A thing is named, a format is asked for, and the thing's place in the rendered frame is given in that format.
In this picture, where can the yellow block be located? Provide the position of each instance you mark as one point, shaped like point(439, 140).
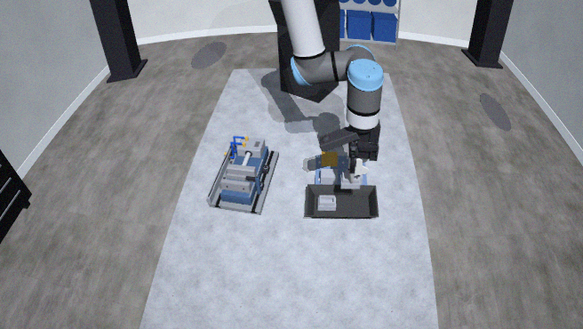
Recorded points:
point(329, 158)

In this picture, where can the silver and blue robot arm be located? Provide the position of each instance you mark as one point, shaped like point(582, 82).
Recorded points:
point(311, 64)

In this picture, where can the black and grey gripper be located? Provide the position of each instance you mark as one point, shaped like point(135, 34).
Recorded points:
point(358, 151)

